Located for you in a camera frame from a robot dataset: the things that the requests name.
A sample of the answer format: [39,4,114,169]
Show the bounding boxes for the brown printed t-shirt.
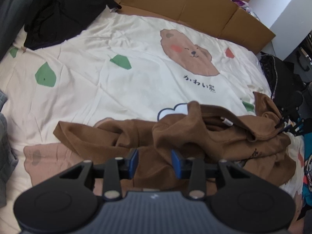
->
[53,93,296,190]

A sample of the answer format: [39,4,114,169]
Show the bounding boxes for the black clothes pile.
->
[24,0,122,50]

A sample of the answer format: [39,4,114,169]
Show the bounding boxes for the black knit garment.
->
[260,52,306,121]

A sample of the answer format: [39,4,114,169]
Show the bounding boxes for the teal printed garment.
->
[302,133,312,206]

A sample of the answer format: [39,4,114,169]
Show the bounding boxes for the grey garment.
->
[0,90,20,209]

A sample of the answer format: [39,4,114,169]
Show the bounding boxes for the cream bear print duvet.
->
[1,10,304,233]

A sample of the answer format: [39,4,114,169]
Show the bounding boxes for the white purple plastic bags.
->
[231,0,260,21]

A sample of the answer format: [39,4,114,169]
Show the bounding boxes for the brown cardboard sheet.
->
[115,0,275,54]

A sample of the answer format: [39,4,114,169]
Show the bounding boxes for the dark grey pillow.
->
[1,0,33,58]

